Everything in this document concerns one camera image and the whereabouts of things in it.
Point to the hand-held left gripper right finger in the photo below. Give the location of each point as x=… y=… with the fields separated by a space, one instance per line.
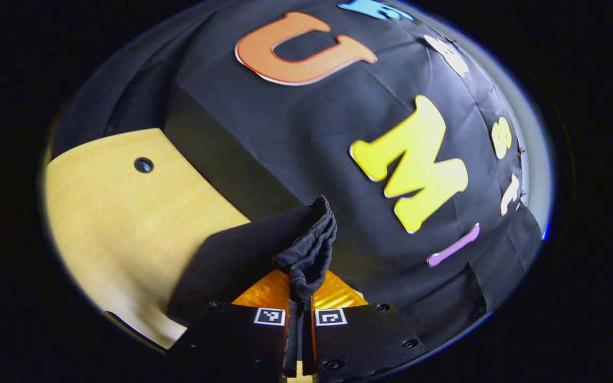
x=365 y=340

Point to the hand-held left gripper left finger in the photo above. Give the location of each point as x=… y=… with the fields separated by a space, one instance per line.
x=232 y=340

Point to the dark grey jeans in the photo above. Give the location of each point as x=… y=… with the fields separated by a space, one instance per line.
x=242 y=255

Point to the black backdrop cloth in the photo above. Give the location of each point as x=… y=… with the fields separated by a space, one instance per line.
x=312 y=149

